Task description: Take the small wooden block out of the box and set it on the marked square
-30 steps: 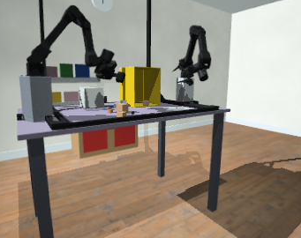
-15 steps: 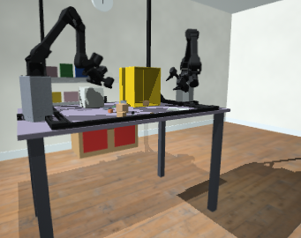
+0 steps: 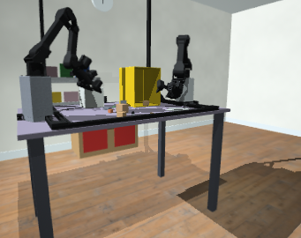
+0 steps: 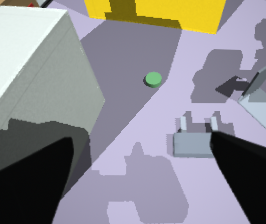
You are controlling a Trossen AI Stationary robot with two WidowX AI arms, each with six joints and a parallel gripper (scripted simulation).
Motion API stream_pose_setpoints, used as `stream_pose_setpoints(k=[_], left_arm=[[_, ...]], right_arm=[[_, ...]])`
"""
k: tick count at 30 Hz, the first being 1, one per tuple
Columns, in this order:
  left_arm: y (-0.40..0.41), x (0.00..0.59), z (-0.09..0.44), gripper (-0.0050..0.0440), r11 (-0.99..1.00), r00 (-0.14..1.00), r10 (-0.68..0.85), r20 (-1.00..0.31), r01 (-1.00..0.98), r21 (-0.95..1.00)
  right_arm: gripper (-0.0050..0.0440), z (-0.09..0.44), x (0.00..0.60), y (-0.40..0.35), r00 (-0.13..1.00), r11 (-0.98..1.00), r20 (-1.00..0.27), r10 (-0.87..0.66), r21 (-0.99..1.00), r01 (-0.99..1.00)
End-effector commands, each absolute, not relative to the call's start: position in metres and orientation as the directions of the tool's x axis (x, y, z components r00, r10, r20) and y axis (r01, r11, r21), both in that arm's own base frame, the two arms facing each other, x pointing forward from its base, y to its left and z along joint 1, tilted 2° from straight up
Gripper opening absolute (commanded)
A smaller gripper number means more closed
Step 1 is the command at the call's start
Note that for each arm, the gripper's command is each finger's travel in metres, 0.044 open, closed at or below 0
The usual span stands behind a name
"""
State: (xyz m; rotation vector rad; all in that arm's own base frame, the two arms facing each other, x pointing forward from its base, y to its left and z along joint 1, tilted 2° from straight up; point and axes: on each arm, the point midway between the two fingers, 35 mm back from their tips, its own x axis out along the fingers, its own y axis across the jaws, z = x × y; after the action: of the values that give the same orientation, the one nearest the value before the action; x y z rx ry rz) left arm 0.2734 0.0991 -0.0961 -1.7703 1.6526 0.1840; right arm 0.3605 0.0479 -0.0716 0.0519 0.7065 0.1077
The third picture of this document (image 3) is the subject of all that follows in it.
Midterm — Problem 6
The yellow box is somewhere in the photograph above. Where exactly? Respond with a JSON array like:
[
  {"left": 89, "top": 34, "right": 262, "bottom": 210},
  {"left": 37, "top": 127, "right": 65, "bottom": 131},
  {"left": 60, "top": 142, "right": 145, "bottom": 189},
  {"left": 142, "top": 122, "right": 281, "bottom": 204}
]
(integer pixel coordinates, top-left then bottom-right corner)
[{"left": 119, "top": 67, "right": 161, "bottom": 108}]

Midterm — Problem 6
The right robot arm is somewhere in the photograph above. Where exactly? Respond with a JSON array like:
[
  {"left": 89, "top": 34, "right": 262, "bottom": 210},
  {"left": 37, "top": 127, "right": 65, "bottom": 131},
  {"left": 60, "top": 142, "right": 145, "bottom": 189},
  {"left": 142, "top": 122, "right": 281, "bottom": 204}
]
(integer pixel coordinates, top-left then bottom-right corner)
[{"left": 24, "top": 7, "right": 98, "bottom": 80}]

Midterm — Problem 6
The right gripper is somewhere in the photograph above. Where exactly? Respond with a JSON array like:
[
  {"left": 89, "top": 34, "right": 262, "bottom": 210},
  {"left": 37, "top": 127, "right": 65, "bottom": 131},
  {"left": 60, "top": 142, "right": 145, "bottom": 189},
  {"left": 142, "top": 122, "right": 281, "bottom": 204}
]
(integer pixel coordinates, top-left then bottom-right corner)
[{"left": 77, "top": 73, "right": 103, "bottom": 93}]

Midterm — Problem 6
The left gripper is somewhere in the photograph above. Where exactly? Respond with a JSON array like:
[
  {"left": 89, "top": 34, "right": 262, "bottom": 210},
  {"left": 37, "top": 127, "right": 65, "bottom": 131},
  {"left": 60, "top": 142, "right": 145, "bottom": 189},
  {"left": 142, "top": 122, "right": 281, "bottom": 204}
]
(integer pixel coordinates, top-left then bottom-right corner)
[{"left": 156, "top": 79, "right": 174, "bottom": 93}]

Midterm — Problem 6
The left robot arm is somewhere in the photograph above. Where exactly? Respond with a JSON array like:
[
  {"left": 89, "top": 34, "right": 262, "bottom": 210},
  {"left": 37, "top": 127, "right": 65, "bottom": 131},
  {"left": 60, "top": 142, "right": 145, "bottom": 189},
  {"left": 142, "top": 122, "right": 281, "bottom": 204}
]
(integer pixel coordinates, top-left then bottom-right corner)
[{"left": 167, "top": 34, "right": 192, "bottom": 99}]

